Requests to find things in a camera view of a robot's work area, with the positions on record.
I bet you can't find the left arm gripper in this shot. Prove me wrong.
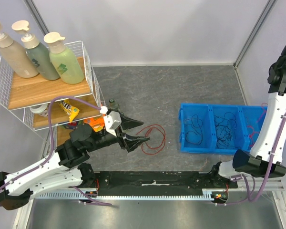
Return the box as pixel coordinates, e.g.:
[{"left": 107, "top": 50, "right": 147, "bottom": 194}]
[{"left": 86, "top": 110, "right": 150, "bottom": 152}]

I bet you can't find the red wire bundle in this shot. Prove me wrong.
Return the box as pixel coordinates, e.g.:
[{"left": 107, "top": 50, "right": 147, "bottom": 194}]
[{"left": 136, "top": 124, "right": 166, "bottom": 156}]

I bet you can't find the thin black wire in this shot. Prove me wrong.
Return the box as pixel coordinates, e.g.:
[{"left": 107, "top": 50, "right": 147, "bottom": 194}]
[{"left": 183, "top": 111, "right": 239, "bottom": 149}]

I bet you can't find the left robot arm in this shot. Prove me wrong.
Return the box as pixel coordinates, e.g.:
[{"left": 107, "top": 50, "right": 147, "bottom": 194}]
[{"left": 0, "top": 110, "right": 149, "bottom": 210}]

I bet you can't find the orange snack box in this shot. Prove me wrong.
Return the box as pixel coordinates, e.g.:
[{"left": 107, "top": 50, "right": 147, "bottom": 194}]
[{"left": 81, "top": 113, "right": 105, "bottom": 132}]

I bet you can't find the green glass bottle rear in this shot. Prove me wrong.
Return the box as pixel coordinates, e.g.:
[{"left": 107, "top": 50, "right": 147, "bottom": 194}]
[{"left": 109, "top": 98, "right": 120, "bottom": 111}]

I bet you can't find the blue green box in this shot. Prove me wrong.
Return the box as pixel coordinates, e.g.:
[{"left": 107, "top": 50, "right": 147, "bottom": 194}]
[{"left": 62, "top": 121, "right": 82, "bottom": 130}]

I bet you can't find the yellow snack bag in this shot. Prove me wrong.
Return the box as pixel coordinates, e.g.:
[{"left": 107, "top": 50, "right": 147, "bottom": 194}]
[{"left": 58, "top": 99, "right": 80, "bottom": 123}]

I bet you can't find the blue plastic bin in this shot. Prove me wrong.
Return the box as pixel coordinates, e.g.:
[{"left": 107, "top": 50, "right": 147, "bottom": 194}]
[{"left": 178, "top": 103, "right": 267, "bottom": 156}]

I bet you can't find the white round cup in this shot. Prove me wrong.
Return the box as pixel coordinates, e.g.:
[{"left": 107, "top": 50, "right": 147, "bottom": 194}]
[{"left": 29, "top": 104, "right": 49, "bottom": 117}]

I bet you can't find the light green pump bottle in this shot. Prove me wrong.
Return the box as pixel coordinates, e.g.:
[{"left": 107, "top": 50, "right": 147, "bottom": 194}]
[{"left": 44, "top": 32, "right": 85, "bottom": 84}]

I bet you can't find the dark green pump bottle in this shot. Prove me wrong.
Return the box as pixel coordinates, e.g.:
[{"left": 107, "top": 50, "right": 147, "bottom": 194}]
[{"left": 11, "top": 20, "right": 60, "bottom": 81}]

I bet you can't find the beige pump bottle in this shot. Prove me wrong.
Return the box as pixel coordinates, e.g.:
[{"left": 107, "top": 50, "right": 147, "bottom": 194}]
[{"left": 0, "top": 23, "right": 39, "bottom": 78}]

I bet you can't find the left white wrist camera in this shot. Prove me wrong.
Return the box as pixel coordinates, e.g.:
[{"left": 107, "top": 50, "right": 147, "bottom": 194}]
[{"left": 100, "top": 106, "right": 122, "bottom": 137}]

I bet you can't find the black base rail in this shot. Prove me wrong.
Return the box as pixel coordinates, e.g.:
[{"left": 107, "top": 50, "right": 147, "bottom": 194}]
[{"left": 68, "top": 170, "right": 239, "bottom": 197}]

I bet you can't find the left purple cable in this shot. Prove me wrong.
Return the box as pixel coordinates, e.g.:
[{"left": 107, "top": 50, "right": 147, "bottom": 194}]
[{"left": 0, "top": 96, "right": 113, "bottom": 207}]

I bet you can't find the purple cable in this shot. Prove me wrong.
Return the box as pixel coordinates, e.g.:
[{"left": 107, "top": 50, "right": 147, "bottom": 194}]
[
  {"left": 214, "top": 101, "right": 286, "bottom": 206},
  {"left": 0, "top": 96, "right": 113, "bottom": 207}
]

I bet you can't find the white wire shelf rack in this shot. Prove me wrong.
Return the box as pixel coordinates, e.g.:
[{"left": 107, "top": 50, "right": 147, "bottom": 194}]
[{"left": 0, "top": 40, "right": 108, "bottom": 151}]

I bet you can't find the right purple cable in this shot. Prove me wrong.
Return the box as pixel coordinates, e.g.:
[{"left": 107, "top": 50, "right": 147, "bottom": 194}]
[{"left": 214, "top": 101, "right": 286, "bottom": 206}]

